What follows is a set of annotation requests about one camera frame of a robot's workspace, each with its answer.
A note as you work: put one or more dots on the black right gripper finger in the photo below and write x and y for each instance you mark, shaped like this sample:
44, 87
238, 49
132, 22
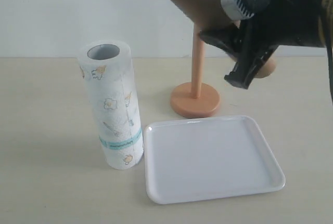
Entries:
252, 62
224, 39

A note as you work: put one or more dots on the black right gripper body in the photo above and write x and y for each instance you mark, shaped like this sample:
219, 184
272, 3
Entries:
285, 23

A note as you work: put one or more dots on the white printed paper towel roll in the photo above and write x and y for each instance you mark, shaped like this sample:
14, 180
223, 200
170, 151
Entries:
107, 69

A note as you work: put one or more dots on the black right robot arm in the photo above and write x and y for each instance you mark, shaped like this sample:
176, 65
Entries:
325, 13

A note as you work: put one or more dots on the wooden paper towel holder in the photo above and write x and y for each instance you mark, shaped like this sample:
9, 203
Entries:
195, 99

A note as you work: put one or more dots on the white rectangular tray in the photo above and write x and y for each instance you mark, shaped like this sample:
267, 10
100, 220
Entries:
208, 158

